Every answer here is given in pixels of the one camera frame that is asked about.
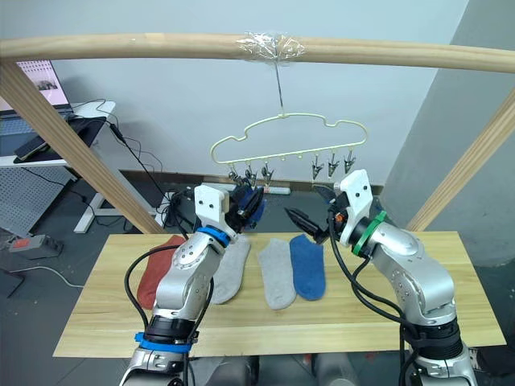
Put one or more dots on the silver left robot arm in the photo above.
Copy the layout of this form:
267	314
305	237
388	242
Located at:
181	273

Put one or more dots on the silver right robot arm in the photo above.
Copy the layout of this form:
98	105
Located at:
418	273

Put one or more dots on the black desk pad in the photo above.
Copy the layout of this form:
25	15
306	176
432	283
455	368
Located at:
86	128

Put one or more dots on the white perforated panel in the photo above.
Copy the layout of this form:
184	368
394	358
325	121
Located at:
32	193

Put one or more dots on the white power strip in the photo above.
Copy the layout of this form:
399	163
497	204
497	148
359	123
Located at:
277	190

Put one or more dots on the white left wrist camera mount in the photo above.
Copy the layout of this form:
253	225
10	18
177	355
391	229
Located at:
209	205

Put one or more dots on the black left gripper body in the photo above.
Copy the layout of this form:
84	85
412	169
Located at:
237	219

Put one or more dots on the blue sock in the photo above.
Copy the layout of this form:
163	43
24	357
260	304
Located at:
307	269
260	211

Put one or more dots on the light grey sock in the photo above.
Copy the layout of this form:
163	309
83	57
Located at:
233	273
277	277

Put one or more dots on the light wooden horizontal rod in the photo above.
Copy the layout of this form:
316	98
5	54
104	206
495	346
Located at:
120	44

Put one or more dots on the light wooden slanted post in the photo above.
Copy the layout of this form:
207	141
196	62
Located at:
60	136
462	173

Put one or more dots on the cream plastic clip hanger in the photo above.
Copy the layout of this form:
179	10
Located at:
283	156

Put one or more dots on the grey box with red button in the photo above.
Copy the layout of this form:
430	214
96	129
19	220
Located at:
36	242

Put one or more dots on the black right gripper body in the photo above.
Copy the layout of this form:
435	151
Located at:
334	209

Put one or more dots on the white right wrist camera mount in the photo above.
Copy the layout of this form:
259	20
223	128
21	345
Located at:
358	193

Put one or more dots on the black tablet device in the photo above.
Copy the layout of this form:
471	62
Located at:
32	146

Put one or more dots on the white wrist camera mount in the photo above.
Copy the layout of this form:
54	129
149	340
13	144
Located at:
209	205
358	193

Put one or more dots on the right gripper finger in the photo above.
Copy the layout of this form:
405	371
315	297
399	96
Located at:
306	225
326	195

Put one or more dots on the clear plastic tape wrap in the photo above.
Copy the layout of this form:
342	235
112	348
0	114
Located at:
265	46

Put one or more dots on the open laptop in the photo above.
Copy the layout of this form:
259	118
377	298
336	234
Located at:
44	80

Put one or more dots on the red sock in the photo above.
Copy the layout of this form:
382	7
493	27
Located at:
155	273

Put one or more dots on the white standing desk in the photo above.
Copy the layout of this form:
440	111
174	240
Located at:
96	213

